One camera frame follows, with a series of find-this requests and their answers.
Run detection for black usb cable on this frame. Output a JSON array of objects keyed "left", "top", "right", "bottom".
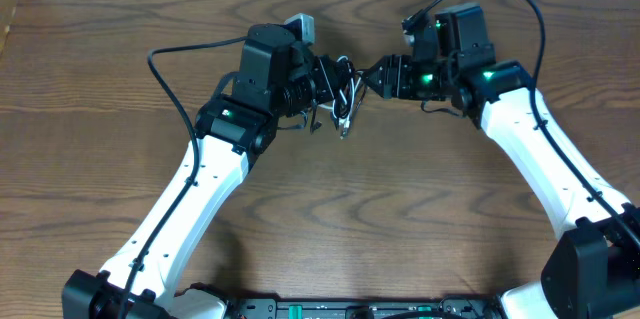
[{"left": 309, "top": 56, "right": 369, "bottom": 135}]

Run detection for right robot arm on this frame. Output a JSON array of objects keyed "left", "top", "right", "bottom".
[{"left": 363, "top": 3, "right": 639, "bottom": 318}]

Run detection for white usb cable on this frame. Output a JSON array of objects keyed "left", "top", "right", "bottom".
[{"left": 319, "top": 55, "right": 369, "bottom": 140}]

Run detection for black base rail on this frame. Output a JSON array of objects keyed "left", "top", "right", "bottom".
[{"left": 202, "top": 288, "right": 506, "bottom": 319}]

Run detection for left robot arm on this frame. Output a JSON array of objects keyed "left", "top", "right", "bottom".
[{"left": 62, "top": 14, "right": 352, "bottom": 318}]

